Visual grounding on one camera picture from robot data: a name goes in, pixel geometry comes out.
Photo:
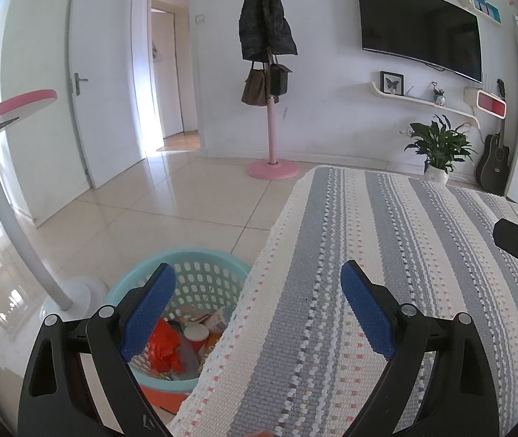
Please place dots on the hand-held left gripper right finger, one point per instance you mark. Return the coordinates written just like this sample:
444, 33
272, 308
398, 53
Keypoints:
368, 309

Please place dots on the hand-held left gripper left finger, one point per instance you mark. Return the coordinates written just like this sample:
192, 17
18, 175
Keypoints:
147, 309

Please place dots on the orange plastic bag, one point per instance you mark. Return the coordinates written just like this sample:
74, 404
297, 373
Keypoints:
164, 346

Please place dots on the red and white paper cup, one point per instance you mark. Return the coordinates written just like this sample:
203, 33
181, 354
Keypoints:
196, 337

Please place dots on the teal plastic basket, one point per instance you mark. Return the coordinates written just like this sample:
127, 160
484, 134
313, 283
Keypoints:
204, 273

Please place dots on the dark plastic packet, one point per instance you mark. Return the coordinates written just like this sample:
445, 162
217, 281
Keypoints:
188, 359

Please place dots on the orange snack packet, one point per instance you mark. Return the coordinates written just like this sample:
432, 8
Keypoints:
214, 341

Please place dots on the black acoustic guitar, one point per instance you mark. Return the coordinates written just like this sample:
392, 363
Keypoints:
493, 164

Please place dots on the striped woven cloth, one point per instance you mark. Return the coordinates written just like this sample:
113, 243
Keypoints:
354, 218

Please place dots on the green potted plant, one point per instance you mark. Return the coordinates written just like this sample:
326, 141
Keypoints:
441, 145

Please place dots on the red and white box shelf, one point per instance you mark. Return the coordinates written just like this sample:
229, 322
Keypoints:
491, 104

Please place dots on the small potted figurine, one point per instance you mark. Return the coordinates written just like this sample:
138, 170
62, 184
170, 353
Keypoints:
439, 96

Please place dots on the pink coat rack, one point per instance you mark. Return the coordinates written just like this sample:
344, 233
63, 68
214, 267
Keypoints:
273, 170

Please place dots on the blue and pink picture pair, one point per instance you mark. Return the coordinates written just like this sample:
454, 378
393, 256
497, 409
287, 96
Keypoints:
485, 6

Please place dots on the white door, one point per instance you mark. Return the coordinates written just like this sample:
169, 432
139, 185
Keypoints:
106, 77

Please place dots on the black handbag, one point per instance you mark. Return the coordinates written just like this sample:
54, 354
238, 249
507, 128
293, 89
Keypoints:
279, 79

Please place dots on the brown handbag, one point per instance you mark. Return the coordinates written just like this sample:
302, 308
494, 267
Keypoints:
254, 86

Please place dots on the black coat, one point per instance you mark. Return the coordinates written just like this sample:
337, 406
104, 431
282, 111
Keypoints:
265, 13

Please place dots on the white wavy wall shelf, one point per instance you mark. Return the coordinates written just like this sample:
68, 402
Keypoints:
422, 101

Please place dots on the butterfly picture frame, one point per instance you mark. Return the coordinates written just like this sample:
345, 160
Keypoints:
391, 83

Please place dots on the black wall television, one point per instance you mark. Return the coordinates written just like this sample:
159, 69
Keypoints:
418, 22

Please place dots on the wall light switch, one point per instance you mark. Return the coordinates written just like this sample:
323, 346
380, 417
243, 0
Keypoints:
200, 18

